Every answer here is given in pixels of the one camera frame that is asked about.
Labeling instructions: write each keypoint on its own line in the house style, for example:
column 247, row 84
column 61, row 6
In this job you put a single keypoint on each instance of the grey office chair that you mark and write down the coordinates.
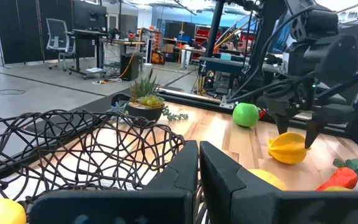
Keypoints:
column 57, row 37

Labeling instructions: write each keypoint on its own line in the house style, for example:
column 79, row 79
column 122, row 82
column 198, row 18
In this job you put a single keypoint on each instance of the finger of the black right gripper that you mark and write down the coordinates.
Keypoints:
column 312, row 132
column 282, row 123

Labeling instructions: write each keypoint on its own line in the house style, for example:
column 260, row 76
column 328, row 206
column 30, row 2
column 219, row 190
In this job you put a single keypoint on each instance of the black standing desk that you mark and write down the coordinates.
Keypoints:
column 85, row 34

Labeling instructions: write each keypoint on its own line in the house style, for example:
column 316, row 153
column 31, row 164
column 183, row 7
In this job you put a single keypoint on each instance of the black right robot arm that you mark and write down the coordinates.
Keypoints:
column 269, row 31

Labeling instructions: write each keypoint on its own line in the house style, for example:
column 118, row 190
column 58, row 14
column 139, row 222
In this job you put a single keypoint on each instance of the red clip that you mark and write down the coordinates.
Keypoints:
column 261, row 113

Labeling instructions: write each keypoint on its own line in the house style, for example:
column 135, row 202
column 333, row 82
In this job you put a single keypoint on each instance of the yellow oblong fruit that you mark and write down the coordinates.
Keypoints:
column 269, row 179

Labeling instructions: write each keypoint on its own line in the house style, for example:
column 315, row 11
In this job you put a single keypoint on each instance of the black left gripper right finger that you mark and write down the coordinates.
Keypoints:
column 259, row 208

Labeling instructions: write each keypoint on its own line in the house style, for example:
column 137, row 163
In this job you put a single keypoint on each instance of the black partition wall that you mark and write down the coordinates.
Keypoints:
column 17, row 31

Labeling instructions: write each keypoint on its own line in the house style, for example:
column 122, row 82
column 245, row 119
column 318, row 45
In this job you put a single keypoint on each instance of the bright green apple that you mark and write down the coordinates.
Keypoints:
column 245, row 115

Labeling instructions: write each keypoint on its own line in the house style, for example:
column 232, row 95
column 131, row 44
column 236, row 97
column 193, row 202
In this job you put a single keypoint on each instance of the yellow starfruit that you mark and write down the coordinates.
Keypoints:
column 286, row 149

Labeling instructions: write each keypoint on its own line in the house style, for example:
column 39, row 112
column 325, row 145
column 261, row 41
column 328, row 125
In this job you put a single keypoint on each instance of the black box under table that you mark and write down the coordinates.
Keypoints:
column 130, row 67

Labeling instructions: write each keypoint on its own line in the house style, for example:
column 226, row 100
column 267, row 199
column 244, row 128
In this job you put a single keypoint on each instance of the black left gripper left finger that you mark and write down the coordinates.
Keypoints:
column 166, row 205

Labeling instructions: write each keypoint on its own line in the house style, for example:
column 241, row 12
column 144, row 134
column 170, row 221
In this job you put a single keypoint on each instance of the yellow-green apple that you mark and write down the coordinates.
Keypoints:
column 337, row 188

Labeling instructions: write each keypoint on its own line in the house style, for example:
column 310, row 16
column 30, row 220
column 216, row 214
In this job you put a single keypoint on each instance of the shelf with red bins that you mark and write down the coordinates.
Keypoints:
column 204, row 37

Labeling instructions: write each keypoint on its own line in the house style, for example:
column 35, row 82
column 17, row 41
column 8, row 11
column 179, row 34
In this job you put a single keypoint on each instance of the dark workbench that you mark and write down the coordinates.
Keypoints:
column 228, row 63

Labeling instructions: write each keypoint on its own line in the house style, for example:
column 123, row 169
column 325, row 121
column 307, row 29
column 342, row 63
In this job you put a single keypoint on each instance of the potted succulent plant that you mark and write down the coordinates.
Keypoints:
column 145, row 112

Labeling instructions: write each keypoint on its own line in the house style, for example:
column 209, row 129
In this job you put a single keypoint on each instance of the red-orange carrot with leaves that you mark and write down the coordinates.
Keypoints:
column 337, row 179

